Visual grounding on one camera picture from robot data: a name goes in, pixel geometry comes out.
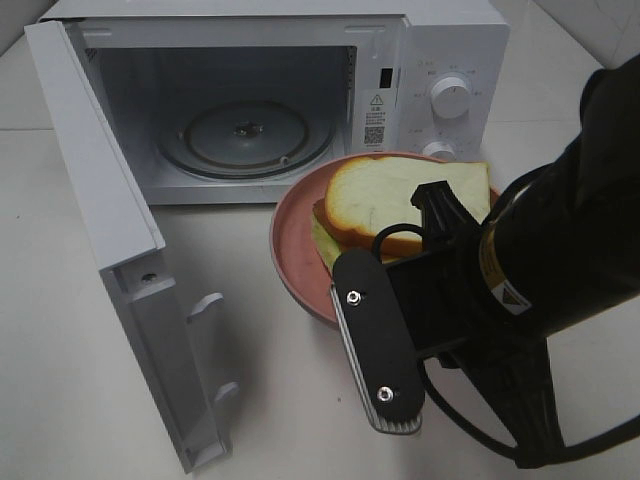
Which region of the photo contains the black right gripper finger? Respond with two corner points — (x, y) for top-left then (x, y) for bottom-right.
(411, 181), (480, 250)
(464, 340), (565, 468)

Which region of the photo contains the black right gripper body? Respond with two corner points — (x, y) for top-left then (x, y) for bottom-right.
(384, 221), (530, 370)

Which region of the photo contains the sandwich with white bread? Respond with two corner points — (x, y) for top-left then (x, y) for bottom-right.
(311, 156), (490, 270)

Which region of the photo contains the pink round plate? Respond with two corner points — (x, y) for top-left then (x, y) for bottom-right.
(270, 153), (497, 325)

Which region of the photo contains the white microwave door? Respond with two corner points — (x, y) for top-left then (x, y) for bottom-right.
(25, 20), (238, 473)

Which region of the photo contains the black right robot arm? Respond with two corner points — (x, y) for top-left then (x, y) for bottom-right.
(387, 58), (639, 469)

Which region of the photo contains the white lower microwave knob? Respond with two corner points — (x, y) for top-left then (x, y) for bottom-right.
(422, 141), (456, 161)

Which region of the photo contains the white microwave knob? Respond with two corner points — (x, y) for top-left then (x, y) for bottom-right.
(430, 75), (471, 119)
(422, 141), (456, 161)

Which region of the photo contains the white upper microwave knob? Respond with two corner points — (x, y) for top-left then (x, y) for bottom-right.
(430, 75), (471, 119)

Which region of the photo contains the white warning label sticker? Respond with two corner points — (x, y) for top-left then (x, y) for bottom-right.
(362, 89), (392, 151)

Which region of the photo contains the white microwave oven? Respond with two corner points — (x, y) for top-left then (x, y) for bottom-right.
(35, 1), (509, 205)

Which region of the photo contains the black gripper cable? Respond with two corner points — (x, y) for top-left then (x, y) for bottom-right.
(370, 223), (640, 459)

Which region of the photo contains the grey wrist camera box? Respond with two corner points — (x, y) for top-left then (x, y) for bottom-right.
(330, 249), (425, 435)

